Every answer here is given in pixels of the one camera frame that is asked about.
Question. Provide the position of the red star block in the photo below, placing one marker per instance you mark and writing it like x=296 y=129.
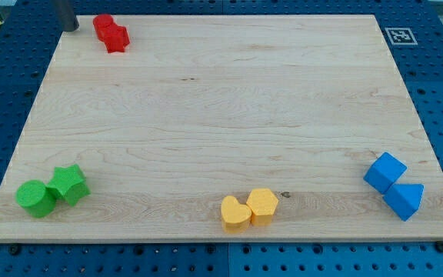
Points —
x=116 y=38

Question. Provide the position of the red circle block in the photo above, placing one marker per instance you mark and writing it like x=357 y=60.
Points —
x=101 y=23

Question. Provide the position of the green star block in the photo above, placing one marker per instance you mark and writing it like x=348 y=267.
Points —
x=68 y=184

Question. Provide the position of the green circle block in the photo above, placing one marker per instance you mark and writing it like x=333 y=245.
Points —
x=35 y=199

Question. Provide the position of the light wooden board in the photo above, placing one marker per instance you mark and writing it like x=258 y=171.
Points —
x=201 y=107

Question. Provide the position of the yellow hexagon block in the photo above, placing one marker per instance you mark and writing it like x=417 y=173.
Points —
x=263 y=204

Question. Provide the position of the yellow heart block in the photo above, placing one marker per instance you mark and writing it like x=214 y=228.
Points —
x=235 y=217

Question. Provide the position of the blue cube block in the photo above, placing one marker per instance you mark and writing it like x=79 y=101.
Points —
x=384 y=171

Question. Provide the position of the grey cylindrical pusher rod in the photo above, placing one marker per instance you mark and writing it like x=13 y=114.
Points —
x=66 y=15

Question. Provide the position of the blue triangle block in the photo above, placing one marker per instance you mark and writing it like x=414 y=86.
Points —
x=404 y=199

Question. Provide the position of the white fiducial marker tag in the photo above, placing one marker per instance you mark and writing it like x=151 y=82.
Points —
x=400 y=36

